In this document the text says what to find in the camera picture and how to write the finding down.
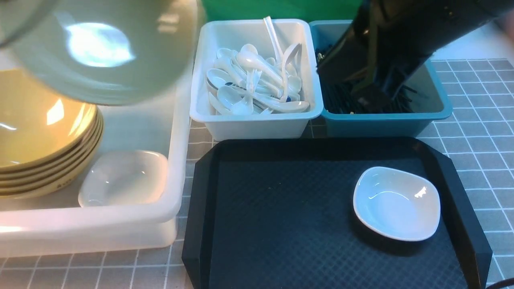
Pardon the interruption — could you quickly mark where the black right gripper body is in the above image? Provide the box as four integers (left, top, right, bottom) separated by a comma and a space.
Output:
317, 0, 514, 112

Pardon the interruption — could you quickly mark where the black serving tray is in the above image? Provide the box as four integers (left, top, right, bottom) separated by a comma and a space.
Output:
182, 137, 492, 289

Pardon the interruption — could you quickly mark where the blue chopstick bin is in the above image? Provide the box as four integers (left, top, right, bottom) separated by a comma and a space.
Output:
310, 20, 452, 137

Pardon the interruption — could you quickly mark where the upright white spoon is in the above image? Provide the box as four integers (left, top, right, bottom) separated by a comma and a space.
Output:
263, 16, 283, 63

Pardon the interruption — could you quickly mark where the tan noodle bowl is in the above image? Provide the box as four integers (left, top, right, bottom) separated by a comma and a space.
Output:
1, 0, 200, 106

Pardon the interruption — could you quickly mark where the white spoon bin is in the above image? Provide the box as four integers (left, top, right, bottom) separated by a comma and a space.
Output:
190, 19, 323, 141

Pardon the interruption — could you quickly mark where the top stacked tan bowl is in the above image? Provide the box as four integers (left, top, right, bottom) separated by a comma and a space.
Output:
0, 69, 97, 172

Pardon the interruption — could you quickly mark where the green cloth backdrop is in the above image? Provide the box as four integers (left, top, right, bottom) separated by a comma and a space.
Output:
201, 0, 362, 22

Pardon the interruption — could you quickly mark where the white sauce dish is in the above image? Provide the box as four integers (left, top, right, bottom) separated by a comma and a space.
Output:
353, 166, 442, 242
78, 150, 168, 208

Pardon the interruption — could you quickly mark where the white spoon red handle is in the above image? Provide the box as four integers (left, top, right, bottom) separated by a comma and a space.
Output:
280, 43, 302, 102

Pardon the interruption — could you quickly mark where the white spoon front of bin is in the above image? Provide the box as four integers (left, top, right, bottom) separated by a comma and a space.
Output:
253, 94, 310, 113

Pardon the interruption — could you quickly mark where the large translucent white bin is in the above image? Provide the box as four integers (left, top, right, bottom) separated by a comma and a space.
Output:
1, 0, 202, 258

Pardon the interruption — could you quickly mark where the bottom stacked tan bowl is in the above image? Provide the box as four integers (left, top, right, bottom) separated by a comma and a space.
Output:
0, 127, 104, 199

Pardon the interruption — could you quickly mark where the white spoon centre pile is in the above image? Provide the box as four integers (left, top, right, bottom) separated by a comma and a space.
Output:
236, 51, 283, 86

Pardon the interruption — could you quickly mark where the white sauce dish in bin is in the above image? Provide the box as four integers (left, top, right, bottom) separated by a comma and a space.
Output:
78, 150, 168, 208

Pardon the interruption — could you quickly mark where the stacked tan bowl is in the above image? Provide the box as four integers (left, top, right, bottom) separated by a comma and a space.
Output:
0, 122, 103, 188
0, 69, 97, 172
0, 127, 104, 199
1, 108, 103, 182

